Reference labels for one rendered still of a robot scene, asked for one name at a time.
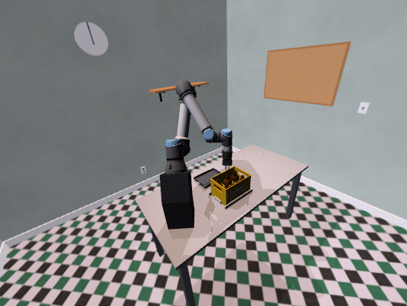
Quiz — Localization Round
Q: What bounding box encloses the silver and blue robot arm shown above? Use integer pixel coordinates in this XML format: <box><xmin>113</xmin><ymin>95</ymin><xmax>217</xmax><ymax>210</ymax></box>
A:
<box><xmin>164</xmin><ymin>80</ymin><xmax>233</xmax><ymax>174</ymax></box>

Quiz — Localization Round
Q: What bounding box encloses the brown bottle with red label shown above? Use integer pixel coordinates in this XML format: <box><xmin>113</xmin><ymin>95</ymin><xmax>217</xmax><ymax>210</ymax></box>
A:
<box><xmin>230</xmin><ymin>171</ymin><xmax>239</xmax><ymax>182</ymax></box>

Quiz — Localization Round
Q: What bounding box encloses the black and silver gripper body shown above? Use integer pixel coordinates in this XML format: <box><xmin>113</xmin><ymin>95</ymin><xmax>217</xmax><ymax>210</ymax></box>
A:
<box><xmin>222</xmin><ymin>144</ymin><xmax>233</xmax><ymax>166</ymax></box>

